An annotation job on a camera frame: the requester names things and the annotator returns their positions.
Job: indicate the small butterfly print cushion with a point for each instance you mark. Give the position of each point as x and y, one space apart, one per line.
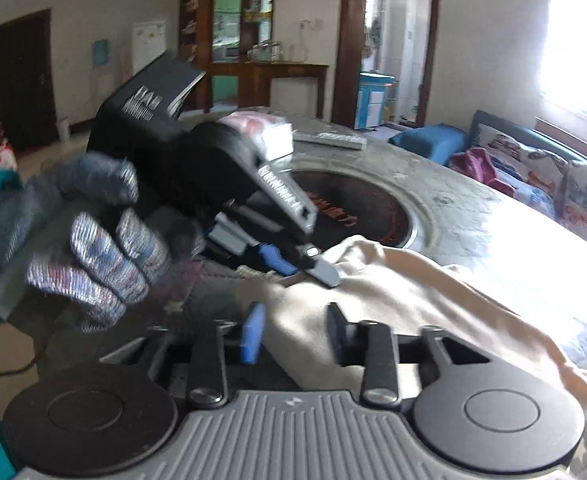
536 175

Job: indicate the finger of the grey tipped left gripper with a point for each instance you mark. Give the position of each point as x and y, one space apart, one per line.
318 267

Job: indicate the round built-in table hotplate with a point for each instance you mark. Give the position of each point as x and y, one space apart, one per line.
349 205

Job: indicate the dark wooden door frame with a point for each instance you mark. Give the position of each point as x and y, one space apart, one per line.
391 37

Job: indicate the window with frame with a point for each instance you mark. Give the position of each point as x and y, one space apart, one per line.
581 45

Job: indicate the cream beige garment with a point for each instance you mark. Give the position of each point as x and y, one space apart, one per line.
406 291

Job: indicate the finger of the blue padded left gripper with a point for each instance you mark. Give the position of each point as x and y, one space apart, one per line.
270 259

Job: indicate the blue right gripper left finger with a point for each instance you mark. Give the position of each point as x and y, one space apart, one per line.
252 331

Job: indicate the blue corner sofa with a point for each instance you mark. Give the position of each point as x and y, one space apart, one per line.
440 142

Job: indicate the grey remote control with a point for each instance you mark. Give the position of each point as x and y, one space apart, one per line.
335 140

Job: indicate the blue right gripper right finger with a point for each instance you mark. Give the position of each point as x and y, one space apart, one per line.
343 336

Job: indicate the pink cloth on sofa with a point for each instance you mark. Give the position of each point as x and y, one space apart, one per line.
476 164

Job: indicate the dark wooden shelf cabinet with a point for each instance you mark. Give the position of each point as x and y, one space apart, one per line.
277 53

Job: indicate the blue white cabinet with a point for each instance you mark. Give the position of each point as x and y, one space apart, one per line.
372 99

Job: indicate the hand in blue knit glove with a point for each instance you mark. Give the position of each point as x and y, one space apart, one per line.
103 273

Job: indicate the dark wooden door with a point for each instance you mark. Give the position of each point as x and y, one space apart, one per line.
27 107

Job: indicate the white refrigerator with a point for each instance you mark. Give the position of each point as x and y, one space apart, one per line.
148 43

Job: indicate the pink white packet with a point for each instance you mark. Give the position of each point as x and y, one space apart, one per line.
273 135

